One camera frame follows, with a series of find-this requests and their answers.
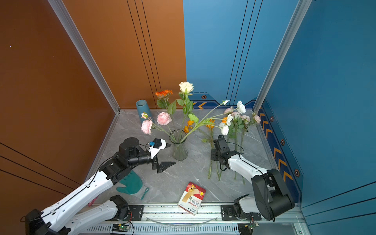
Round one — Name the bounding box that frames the cream white rose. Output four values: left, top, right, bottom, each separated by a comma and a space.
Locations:
177, 82, 194, 134

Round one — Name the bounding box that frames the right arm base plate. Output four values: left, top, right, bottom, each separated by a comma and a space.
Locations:
220, 204, 261, 221

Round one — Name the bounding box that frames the white ranunculus flower stem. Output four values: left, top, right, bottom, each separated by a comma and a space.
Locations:
184, 99, 247, 142

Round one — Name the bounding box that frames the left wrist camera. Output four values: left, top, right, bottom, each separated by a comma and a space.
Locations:
149, 139, 171, 159

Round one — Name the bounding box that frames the green rubber glove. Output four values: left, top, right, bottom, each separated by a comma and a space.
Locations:
116, 171, 149, 200

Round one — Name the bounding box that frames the red and white box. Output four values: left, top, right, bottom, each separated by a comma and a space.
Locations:
178, 182, 206, 215

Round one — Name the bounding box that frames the teal cylindrical vase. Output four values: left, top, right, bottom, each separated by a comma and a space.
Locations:
136, 99, 152, 123

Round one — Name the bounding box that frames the clear glass vase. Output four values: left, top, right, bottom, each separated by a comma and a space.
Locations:
169, 129, 188, 161

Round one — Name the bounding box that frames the pink rose bunch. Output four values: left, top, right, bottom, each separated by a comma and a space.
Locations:
223, 106, 262, 185

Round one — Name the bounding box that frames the right circuit board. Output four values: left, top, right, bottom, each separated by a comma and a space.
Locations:
238, 221, 259, 235

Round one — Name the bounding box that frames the orange flower bunch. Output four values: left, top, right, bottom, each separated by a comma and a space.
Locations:
183, 117, 230, 180

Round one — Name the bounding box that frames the orange gerbera flower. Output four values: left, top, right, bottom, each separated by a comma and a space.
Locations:
155, 90, 177, 128

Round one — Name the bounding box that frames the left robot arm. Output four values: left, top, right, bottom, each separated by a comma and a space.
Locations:
24, 137, 175, 235

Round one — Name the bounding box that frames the green circuit board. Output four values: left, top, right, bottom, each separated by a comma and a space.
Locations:
111, 224, 132, 235

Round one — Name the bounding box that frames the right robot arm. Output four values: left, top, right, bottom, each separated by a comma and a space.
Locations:
211, 135, 295, 221

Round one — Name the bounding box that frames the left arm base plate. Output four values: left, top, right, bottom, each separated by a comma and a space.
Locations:
112, 205, 144, 222

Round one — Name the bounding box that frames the pink peony flower stem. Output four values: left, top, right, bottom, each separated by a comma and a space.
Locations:
141, 112, 172, 135

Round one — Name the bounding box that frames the pink snack packet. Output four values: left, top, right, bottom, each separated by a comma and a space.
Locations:
88, 197, 98, 207

